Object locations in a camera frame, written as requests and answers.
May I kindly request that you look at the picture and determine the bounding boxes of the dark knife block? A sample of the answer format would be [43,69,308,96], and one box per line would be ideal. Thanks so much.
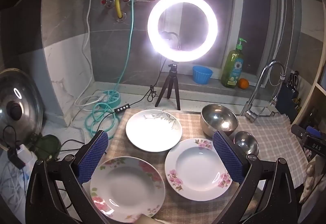
[276,79,301,116]

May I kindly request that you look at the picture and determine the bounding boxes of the black tripod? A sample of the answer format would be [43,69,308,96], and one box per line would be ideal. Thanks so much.
[155,60,181,111]

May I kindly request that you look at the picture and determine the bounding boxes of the dark green object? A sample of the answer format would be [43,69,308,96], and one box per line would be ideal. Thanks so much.
[32,134,62,162]

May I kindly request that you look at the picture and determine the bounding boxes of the white plate with pink flowers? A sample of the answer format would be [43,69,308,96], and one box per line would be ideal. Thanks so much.
[165,138,233,201]

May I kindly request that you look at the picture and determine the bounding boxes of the wooden shelf unit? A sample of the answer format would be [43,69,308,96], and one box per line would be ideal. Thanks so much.
[293,61,326,133]

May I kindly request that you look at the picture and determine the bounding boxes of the black scissors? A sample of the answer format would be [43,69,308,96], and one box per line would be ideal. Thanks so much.
[286,71,300,88]

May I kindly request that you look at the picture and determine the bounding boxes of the white plate with red flowers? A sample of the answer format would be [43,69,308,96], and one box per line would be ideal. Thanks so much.
[90,156,165,223]

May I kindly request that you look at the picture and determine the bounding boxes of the round teal power strip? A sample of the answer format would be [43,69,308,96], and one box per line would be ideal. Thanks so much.
[98,90,122,109]

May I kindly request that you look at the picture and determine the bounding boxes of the thin white cable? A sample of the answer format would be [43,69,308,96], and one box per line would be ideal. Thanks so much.
[74,0,112,112]

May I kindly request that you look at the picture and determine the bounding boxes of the white charger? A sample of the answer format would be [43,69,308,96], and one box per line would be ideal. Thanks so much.
[15,145,35,166]

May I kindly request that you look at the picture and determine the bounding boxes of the small steel bowl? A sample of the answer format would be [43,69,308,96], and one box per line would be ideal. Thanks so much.
[233,131,259,156]

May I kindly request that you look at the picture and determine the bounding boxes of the blue ribbed bowl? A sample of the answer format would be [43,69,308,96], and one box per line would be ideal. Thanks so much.
[192,65,213,85]

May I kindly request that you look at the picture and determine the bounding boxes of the chrome faucet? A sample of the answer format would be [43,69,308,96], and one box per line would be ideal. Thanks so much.
[241,60,287,123]

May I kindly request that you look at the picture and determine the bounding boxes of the grey checked cloth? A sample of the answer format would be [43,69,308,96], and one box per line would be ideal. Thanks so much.
[236,114,310,189]

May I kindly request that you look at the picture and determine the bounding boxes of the large steel bowl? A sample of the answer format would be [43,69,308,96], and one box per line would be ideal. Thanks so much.
[200,104,238,137]

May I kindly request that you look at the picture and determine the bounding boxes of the teal cable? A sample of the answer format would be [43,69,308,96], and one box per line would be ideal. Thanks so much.
[85,0,139,139]

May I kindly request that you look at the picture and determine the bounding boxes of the beige checked cloth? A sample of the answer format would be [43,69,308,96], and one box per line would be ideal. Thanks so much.
[84,108,255,224]

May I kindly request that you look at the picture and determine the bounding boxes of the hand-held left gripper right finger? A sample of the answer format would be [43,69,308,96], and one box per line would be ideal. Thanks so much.
[213,130,298,224]

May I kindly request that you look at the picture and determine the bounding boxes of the green dish soap bottle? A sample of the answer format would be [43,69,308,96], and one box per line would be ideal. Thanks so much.
[221,38,247,89]

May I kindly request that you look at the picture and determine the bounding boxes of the ring light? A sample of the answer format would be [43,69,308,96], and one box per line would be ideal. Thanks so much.
[147,0,219,58]

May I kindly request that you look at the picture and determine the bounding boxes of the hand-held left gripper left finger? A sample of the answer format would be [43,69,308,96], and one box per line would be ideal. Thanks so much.
[25,130,110,224]

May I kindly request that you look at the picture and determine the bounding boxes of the white plate with leaf print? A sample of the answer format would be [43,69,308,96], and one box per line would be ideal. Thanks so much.
[126,109,182,152]

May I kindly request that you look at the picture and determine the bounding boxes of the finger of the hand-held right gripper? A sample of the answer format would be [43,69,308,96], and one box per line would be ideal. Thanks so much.
[291,124,322,141]

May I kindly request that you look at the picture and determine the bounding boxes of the person's right hand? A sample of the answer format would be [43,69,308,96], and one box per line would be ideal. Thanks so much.
[299,160,322,204]

